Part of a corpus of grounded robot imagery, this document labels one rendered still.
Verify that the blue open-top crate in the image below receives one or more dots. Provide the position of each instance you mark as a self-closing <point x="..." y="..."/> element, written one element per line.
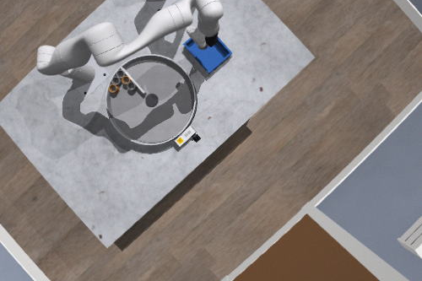
<point x="211" y="56"/>

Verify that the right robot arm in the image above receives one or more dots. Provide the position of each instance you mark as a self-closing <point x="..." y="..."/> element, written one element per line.
<point x="106" y="45"/>

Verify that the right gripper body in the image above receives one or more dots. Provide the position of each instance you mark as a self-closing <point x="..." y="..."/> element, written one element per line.
<point x="201" y="37"/>

